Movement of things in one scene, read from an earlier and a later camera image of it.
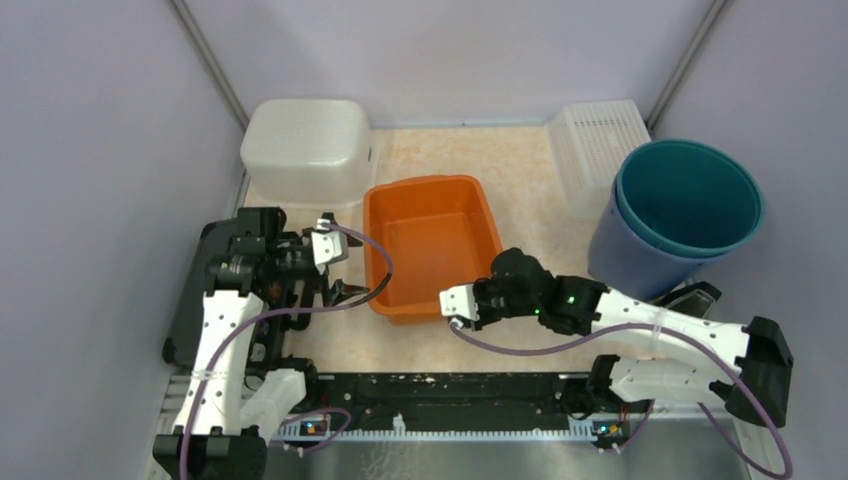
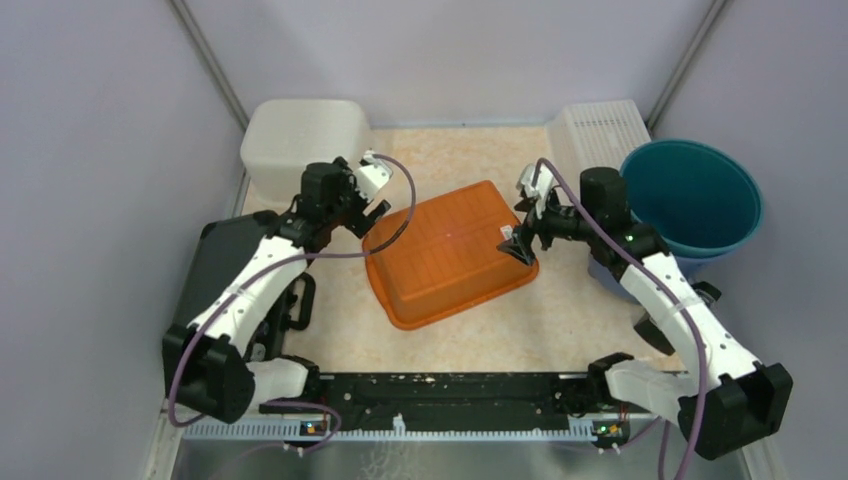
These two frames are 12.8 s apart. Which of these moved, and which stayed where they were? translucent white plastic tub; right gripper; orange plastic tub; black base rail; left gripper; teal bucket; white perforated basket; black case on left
Moved: orange plastic tub; left gripper; right gripper
Stayed: white perforated basket; translucent white plastic tub; teal bucket; black case on left; black base rail
